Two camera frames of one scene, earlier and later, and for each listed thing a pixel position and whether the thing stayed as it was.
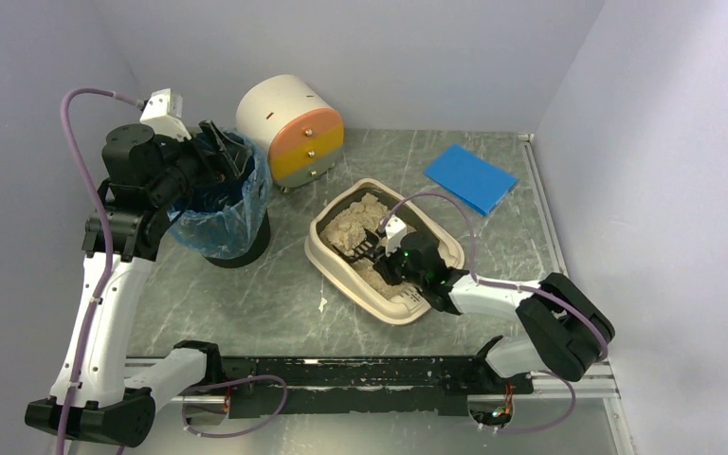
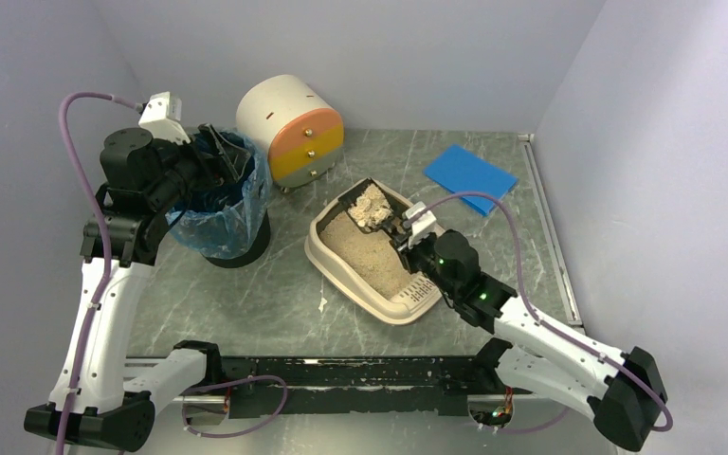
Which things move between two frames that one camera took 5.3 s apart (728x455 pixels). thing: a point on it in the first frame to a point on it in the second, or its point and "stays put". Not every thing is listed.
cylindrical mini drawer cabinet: x=292 y=118 stays put
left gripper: x=211 y=152 stays put
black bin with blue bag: x=227 y=224 stays put
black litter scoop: x=366 y=250 to x=391 y=227
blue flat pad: x=471 y=179 stays put
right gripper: x=377 y=252 to x=399 y=232
